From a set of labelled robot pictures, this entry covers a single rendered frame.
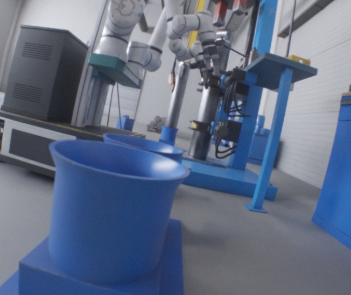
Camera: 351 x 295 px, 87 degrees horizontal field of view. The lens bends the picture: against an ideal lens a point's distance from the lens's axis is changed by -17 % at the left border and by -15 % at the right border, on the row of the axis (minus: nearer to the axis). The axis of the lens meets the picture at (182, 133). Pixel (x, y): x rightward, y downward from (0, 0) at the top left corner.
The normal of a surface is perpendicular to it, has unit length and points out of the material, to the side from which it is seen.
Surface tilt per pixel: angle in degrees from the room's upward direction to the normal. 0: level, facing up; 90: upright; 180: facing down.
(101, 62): 90
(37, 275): 90
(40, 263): 0
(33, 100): 90
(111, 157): 62
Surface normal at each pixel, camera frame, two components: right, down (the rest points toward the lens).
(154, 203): 0.75, 0.20
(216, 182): 0.03, 0.05
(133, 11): 0.44, 0.26
